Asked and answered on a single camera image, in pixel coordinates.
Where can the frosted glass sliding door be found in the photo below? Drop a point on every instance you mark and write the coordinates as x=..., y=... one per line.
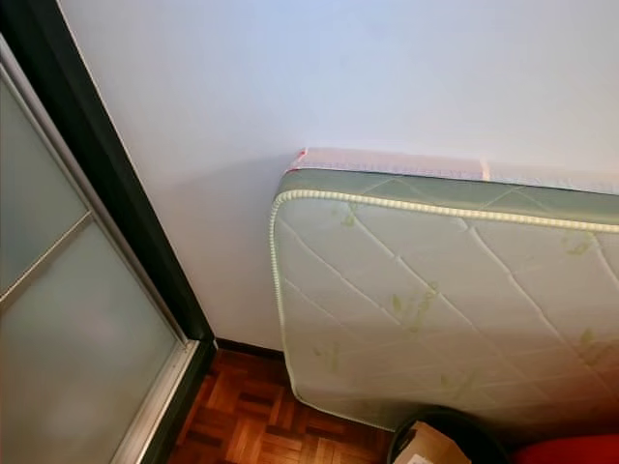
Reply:
x=77, y=367

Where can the dark wooden skirting board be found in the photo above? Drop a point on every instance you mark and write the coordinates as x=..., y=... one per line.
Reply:
x=247, y=348

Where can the green quilted mattress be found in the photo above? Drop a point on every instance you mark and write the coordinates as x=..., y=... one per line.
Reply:
x=445, y=290

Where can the brown cardboard box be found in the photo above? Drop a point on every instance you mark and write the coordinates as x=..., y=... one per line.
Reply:
x=426, y=449

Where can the black trash bin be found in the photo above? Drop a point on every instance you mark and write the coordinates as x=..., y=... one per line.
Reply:
x=474, y=435

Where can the red plastic stool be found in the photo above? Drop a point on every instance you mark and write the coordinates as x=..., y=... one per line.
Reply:
x=561, y=452

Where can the black wardrobe frame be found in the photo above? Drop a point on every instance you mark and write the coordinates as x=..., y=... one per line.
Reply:
x=99, y=145

